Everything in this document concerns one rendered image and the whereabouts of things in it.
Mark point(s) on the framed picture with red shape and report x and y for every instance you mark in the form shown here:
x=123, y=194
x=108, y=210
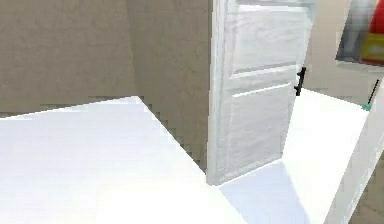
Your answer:
x=365, y=33

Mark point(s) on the white panelled room door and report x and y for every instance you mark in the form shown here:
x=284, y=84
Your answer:
x=260, y=100

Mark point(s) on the white door frame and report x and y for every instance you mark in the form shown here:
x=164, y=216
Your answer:
x=360, y=166

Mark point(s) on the black stick with green tip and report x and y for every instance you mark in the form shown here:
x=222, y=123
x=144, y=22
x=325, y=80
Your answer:
x=371, y=95

